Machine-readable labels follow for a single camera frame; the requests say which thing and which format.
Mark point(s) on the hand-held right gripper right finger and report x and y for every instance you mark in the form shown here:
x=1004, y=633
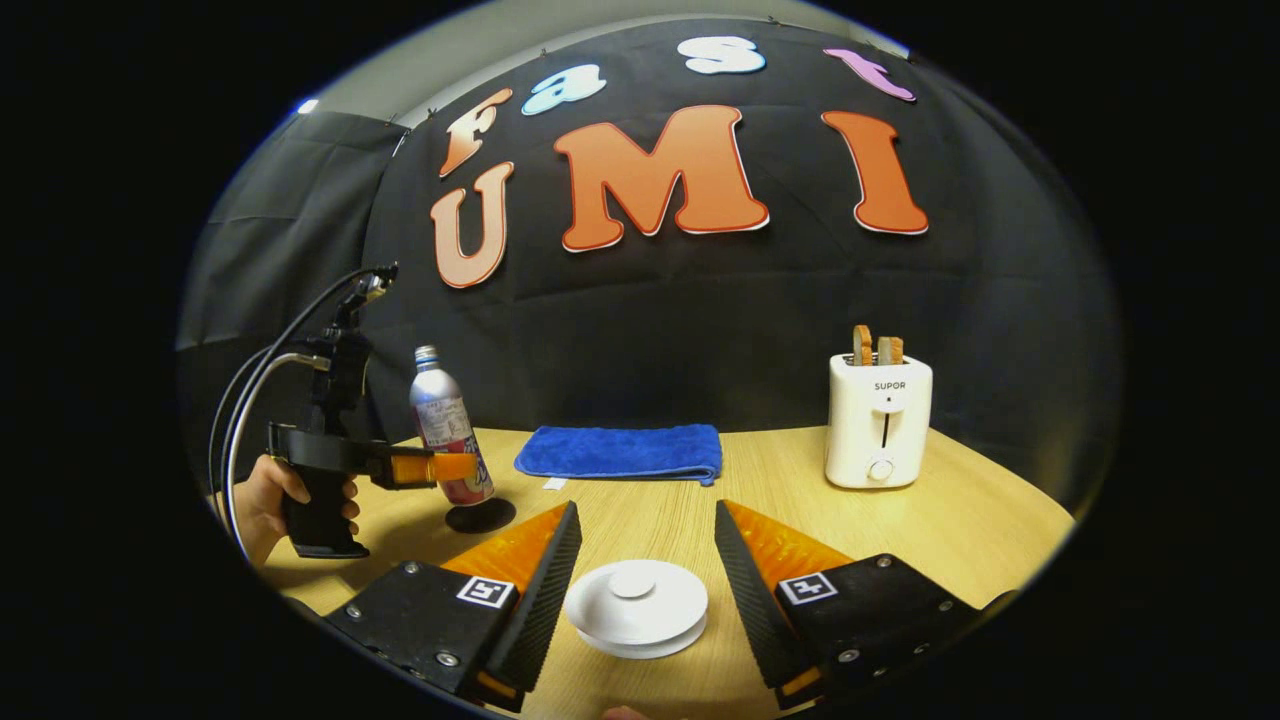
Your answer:
x=750, y=600

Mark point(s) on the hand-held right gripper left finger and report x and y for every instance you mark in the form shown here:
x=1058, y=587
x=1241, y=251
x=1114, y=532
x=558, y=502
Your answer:
x=545, y=600

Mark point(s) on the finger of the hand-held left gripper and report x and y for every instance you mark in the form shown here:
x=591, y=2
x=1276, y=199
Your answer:
x=430, y=468

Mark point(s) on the silver water bottle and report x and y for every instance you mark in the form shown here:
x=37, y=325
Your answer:
x=445, y=410

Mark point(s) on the dark round coaster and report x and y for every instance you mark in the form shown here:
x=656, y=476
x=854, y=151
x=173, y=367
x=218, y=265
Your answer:
x=485, y=516

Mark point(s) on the white teacup lid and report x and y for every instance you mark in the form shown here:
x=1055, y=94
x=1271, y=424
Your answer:
x=632, y=590

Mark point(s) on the blue towel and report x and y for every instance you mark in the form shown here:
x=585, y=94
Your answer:
x=620, y=452

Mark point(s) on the white toaster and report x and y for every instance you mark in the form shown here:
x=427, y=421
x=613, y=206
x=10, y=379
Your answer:
x=878, y=430

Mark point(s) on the black backdrop cloth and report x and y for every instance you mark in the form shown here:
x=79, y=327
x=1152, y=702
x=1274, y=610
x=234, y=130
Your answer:
x=650, y=320

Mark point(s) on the toast slice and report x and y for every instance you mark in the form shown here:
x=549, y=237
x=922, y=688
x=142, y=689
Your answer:
x=862, y=345
x=890, y=350

